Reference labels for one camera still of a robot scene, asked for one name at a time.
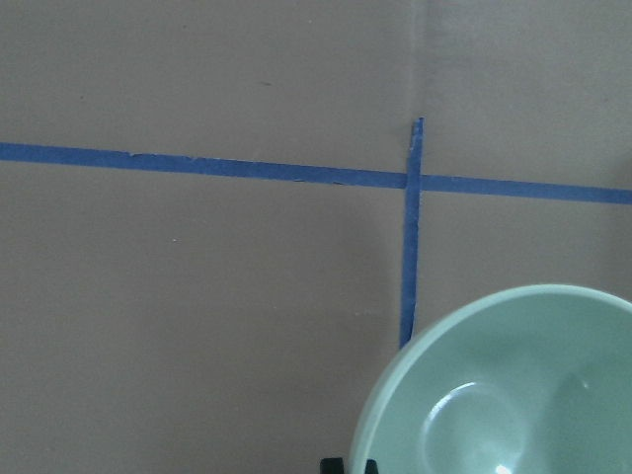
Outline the green bowl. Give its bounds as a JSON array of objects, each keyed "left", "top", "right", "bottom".
[{"left": 348, "top": 284, "right": 631, "bottom": 473}]

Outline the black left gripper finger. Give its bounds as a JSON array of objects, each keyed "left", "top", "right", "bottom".
[{"left": 319, "top": 457, "right": 346, "bottom": 474}]

